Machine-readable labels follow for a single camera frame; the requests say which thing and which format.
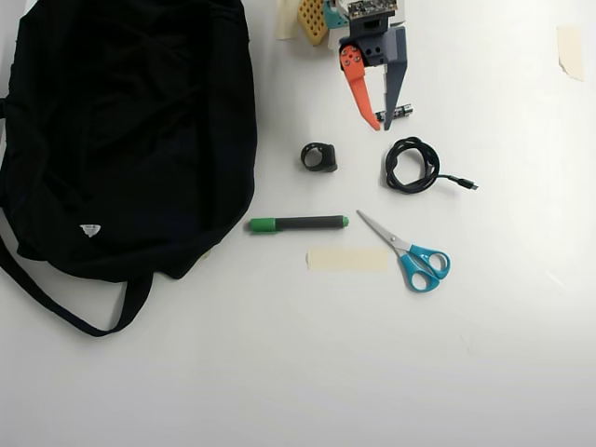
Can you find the torn beige masking tape piece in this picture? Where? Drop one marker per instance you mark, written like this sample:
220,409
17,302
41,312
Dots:
570,51

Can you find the short beige masking tape piece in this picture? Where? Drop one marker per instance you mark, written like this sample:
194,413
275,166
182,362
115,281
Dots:
286,21

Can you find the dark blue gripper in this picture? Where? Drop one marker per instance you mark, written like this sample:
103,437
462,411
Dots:
378,53

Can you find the yellow perforated plastic part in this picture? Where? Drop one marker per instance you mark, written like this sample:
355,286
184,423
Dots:
312,21

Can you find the long beige masking tape strip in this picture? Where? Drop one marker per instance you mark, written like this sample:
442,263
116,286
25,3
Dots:
347,260

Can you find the camera circuit board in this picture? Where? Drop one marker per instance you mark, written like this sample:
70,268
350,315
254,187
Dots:
370,7

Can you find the black AA battery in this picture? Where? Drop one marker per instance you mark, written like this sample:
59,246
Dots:
404,111

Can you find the black fabric bag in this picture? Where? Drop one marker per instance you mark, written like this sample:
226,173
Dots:
125,139

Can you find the green and black marker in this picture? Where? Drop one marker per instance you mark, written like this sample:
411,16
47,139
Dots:
298,223

